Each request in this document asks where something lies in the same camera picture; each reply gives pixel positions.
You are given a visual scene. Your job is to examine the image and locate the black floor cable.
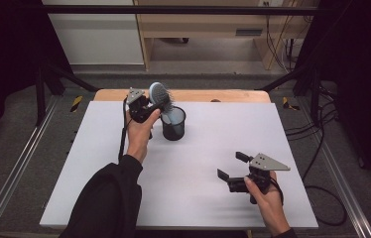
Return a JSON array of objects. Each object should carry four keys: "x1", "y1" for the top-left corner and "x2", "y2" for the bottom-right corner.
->
[
  {"x1": 302, "y1": 98, "x2": 327, "y2": 182},
  {"x1": 284, "y1": 83, "x2": 340, "y2": 143}
]

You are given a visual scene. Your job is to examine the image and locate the black curtain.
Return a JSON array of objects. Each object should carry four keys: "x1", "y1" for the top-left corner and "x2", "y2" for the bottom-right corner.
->
[
  {"x1": 295, "y1": 0, "x2": 371, "y2": 194},
  {"x1": 0, "y1": 0, "x2": 72, "y2": 152}
]

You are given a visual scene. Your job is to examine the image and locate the yellow black tape strip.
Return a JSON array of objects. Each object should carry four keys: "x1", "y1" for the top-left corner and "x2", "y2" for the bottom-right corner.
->
[
  {"x1": 69, "y1": 95, "x2": 84, "y2": 113},
  {"x1": 282, "y1": 96, "x2": 301, "y2": 112}
]

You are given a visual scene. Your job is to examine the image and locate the aluminium rail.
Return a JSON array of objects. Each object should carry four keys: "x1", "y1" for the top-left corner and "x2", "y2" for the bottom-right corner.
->
[
  {"x1": 0, "y1": 95, "x2": 61, "y2": 238},
  {"x1": 297, "y1": 97, "x2": 371, "y2": 238}
]

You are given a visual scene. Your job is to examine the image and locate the black mesh pen cup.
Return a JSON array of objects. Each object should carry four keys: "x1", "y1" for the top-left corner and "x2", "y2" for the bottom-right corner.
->
[{"x1": 160, "y1": 105, "x2": 186, "y2": 142}]

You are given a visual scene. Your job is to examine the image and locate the black frame post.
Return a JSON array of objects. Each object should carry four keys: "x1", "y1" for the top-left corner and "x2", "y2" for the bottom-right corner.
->
[
  {"x1": 34, "y1": 63, "x2": 48, "y2": 127},
  {"x1": 308, "y1": 65, "x2": 322, "y2": 127}
]

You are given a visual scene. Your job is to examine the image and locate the wooden table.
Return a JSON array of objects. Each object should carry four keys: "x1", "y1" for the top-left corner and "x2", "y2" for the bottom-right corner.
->
[{"x1": 93, "y1": 88, "x2": 272, "y2": 104}]

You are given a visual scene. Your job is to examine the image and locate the person's left hand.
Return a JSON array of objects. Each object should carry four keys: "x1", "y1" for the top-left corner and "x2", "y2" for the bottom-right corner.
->
[{"x1": 124, "y1": 108, "x2": 162, "y2": 165}]

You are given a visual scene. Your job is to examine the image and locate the person's right hand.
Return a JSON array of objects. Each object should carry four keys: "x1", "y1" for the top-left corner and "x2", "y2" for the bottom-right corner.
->
[{"x1": 243, "y1": 171, "x2": 292, "y2": 237}]

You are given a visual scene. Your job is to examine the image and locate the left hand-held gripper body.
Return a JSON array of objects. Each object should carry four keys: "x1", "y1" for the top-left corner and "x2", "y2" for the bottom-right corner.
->
[{"x1": 125, "y1": 86, "x2": 158, "y2": 124}]

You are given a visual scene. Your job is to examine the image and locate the white cabinet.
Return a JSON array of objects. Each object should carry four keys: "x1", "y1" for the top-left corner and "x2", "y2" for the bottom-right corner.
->
[{"x1": 41, "y1": 0, "x2": 145, "y2": 66}]

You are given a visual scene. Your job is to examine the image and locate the right hand-held gripper cable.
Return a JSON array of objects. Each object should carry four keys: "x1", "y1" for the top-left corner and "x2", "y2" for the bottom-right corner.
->
[{"x1": 269, "y1": 177, "x2": 348, "y2": 227}]

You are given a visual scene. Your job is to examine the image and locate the black horizontal frame bar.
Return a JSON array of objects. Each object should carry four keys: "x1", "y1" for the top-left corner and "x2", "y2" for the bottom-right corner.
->
[{"x1": 41, "y1": 4, "x2": 326, "y2": 16}]

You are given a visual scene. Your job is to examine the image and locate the black diagonal frame strut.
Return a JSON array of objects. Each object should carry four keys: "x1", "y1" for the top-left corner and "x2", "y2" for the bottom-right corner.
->
[
  {"x1": 46, "y1": 62, "x2": 100, "y2": 93},
  {"x1": 256, "y1": 62, "x2": 310, "y2": 93}
]

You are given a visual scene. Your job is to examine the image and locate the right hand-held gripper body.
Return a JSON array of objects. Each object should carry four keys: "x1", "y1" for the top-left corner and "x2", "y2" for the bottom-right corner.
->
[{"x1": 227, "y1": 152, "x2": 292, "y2": 205}]

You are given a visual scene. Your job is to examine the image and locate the light blue hairbrush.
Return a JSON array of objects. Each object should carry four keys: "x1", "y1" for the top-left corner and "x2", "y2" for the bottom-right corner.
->
[{"x1": 148, "y1": 81, "x2": 179, "y2": 126}]

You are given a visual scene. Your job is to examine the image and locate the light wooden desk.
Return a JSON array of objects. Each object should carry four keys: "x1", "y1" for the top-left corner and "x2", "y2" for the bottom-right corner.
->
[{"x1": 133, "y1": 0, "x2": 320, "y2": 71}]

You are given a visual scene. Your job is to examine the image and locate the hanging desk cables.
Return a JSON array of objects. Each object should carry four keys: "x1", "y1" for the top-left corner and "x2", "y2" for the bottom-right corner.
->
[{"x1": 264, "y1": 0, "x2": 313, "y2": 74}]

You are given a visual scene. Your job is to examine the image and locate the white board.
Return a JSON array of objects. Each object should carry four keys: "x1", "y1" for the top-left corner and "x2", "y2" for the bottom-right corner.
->
[{"x1": 39, "y1": 100, "x2": 319, "y2": 231}]

